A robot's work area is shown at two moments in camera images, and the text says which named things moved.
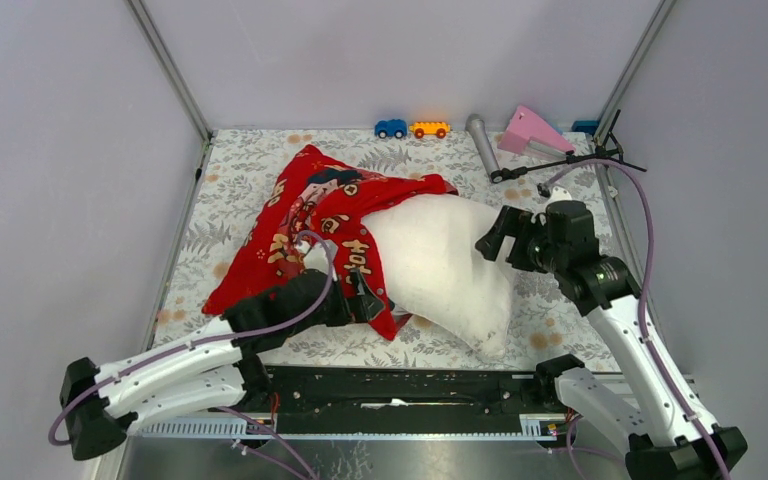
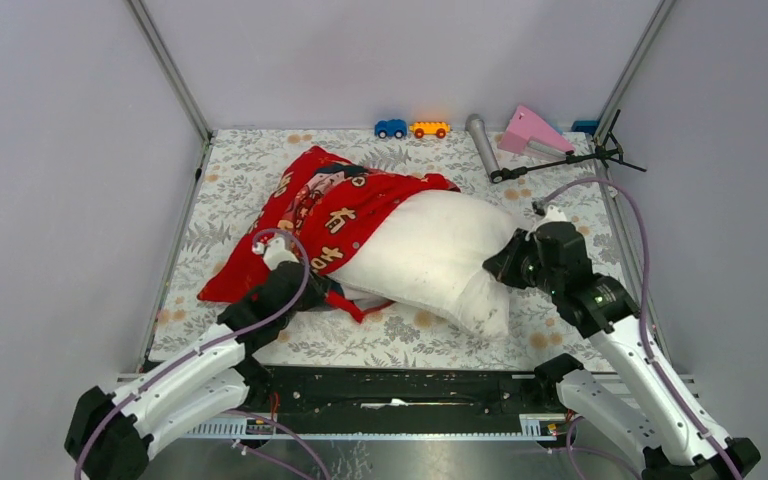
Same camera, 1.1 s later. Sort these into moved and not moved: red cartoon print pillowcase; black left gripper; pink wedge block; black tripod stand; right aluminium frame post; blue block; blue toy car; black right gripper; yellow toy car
Moved: black left gripper; black right gripper; red cartoon print pillowcase
Not moved: yellow toy car; right aluminium frame post; pink wedge block; blue toy car; blue block; black tripod stand
